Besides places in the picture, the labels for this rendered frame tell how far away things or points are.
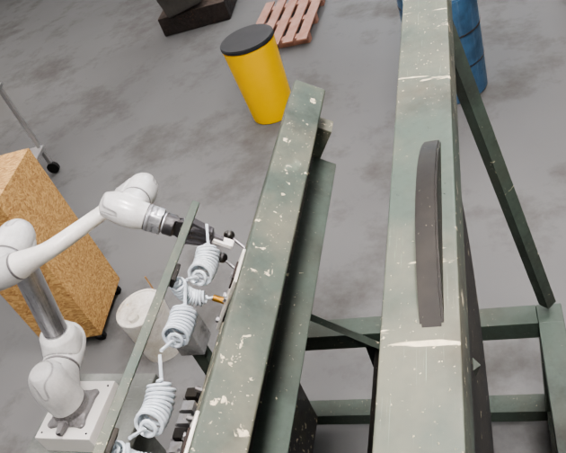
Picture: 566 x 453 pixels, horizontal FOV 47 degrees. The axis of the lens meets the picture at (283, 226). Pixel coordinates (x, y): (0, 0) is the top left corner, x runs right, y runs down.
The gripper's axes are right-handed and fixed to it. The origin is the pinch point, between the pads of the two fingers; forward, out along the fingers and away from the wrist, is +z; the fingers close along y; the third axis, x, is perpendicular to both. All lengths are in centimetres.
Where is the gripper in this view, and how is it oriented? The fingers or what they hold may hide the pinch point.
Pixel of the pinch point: (223, 241)
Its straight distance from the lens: 213.7
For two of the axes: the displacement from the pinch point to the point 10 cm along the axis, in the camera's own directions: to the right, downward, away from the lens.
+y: 2.8, -6.6, -7.0
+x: 1.6, -6.9, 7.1
